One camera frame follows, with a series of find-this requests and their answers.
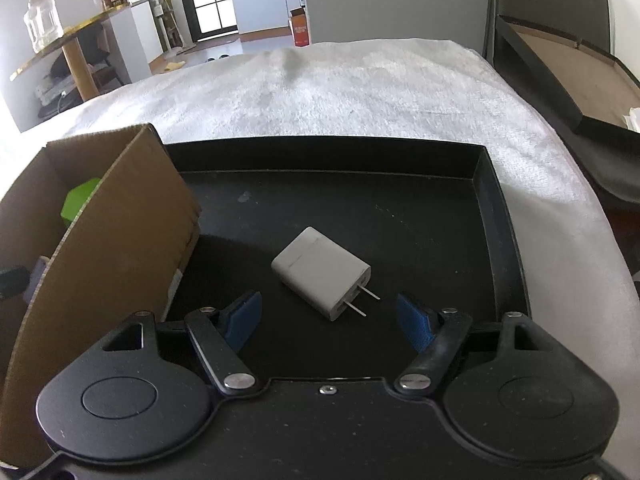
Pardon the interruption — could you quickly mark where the small green box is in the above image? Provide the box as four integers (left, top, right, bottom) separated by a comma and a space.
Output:
61, 177, 103, 223

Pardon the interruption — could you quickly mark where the black bed frame brown base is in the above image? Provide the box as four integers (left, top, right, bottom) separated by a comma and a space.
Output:
494, 14, 640, 201

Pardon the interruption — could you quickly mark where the white standing fan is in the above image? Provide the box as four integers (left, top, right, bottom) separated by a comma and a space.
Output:
149, 0, 174, 53

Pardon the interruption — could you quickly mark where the white kitchen cabinet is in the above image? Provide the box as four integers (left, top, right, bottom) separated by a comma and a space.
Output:
226, 0, 307, 42

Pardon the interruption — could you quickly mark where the white side cabinet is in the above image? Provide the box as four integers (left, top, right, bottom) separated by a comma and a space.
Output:
104, 0, 165, 86

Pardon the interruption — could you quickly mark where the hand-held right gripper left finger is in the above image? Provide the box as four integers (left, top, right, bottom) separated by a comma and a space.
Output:
100, 290, 264, 396

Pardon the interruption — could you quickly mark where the round gold table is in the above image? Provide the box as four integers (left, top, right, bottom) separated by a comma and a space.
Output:
9, 4, 132, 103

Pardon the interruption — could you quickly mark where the black tray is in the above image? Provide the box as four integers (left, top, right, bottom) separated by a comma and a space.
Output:
160, 140, 532, 382

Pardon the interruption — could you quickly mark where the white plug charger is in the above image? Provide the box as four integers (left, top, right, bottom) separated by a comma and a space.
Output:
271, 226, 381, 322

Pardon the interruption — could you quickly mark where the orange cardboard box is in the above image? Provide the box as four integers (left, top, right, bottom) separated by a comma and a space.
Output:
289, 7, 314, 48

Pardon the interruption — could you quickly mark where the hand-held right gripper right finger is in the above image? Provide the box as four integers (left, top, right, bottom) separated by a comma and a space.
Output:
394, 293, 561, 397

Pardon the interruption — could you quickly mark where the brown cardboard box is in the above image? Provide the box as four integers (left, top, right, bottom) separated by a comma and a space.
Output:
0, 124, 203, 396

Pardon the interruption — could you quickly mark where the clear glass jar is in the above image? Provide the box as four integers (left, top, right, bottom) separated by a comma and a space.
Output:
23, 0, 65, 53

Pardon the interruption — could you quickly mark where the blue-grey toy block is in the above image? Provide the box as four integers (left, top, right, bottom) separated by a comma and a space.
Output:
23, 256, 51, 304

